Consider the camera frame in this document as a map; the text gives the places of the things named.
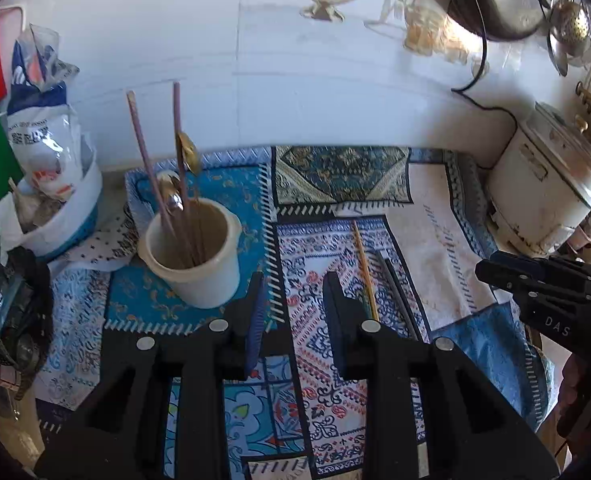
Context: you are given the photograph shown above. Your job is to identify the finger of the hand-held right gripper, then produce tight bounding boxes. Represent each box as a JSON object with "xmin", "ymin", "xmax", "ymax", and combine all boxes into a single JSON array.
[
  {"xmin": 490, "ymin": 251, "xmax": 591, "ymax": 286},
  {"xmin": 475, "ymin": 261, "xmax": 591, "ymax": 311}
]

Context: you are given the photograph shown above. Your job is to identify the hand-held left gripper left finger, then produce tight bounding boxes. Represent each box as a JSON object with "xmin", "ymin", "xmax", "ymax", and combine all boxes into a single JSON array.
[{"xmin": 34, "ymin": 271, "xmax": 267, "ymax": 480}]

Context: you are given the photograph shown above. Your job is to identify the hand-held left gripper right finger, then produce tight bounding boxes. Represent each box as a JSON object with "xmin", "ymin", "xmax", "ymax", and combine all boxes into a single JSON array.
[{"xmin": 323, "ymin": 270, "xmax": 561, "ymax": 480}]

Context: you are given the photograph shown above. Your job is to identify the wooden chopsticks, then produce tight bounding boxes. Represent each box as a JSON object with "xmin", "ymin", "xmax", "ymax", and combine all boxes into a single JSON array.
[{"xmin": 351, "ymin": 220, "xmax": 380, "ymax": 322}]

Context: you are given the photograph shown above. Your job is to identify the white utensil cup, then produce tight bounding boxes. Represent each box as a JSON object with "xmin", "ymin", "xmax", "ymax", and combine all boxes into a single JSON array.
[{"xmin": 137, "ymin": 197, "xmax": 242, "ymax": 310}]

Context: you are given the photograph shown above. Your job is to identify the grey metal chopstick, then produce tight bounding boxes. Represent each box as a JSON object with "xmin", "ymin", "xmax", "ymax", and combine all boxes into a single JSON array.
[
  {"xmin": 374, "ymin": 249, "xmax": 420, "ymax": 343},
  {"xmin": 384, "ymin": 256, "xmax": 429, "ymax": 337}
]

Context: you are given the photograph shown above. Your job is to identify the pink chopstick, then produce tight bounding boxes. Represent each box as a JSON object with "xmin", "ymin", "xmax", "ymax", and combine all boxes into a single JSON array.
[
  {"xmin": 126, "ymin": 90, "xmax": 179, "ymax": 243},
  {"xmin": 173, "ymin": 81, "xmax": 199, "ymax": 263}
]

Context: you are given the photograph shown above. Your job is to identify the person's right hand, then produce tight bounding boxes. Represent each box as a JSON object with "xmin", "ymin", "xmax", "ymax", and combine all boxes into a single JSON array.
[{"xmin": 561, "ymin": 354, "xmax": 585, "ymax": 407}]

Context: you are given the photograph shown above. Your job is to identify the white rice cooker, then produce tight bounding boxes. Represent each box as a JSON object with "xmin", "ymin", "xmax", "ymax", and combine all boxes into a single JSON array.
[{"xmin": 485, "ymin": 110, "xmax": 591, "ymax": 257}]

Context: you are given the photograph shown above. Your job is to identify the steel pot with lid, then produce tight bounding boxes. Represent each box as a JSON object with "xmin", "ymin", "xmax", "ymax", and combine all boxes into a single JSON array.
[{"xmin": 534, "ymin": 101, "xmax": 591, "ymax": 198}]

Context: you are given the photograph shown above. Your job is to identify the patterned patchwork table mat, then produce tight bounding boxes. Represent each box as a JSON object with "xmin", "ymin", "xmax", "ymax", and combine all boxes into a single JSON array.
[{"xmin": 33, "ymin": 145, "xmax": 556, "ymax": 480}]

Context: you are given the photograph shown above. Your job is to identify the white dotted cloth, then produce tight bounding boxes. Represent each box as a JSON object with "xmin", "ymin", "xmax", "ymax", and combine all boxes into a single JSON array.
[{"xmin": 64, "ymin": 214, "xmax": 142, "ymax": 272}]

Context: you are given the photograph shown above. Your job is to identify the steel ladle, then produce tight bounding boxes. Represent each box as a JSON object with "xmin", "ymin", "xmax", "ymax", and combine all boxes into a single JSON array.
[{"xmin": 545, "ymin": 35, "xmax": 571, "ymax": 77}]

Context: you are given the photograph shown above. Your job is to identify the white and blue basin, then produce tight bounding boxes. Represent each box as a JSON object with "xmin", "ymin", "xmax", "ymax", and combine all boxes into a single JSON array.
[{"xmin": 0, "ymin": 149, "xmax": 104, "ymax": 264}]

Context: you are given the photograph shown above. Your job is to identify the steel skimmer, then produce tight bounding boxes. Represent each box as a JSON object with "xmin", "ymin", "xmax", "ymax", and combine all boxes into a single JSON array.
[{"xmin": 548, "ymin": 0, "xmax": 591, "ymax": 59}]

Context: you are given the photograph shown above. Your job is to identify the black mesh basket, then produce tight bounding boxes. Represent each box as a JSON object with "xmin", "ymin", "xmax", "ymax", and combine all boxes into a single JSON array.
[{"xmin": 0, "ymin": 246, "xmax": 55, "ymax": 402}]

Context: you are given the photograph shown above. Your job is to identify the black wok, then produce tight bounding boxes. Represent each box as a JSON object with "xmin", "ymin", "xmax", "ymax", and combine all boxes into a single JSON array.
[{"xmin": 444, "ymin": 0, "xmax": 552, "ymax": 42}]

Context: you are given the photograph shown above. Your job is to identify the blue and white food bag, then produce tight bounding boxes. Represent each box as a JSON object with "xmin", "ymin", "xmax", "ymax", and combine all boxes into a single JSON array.
[{"xmin": 7, "ymin": 24, "xmax": 95, "ymax": 202}]

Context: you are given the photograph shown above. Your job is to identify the black power cable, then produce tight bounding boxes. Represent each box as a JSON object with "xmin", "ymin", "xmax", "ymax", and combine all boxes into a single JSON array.
[{"xmin": 450, "ymin": 0, "xmax": 522, "ymax": 133}]

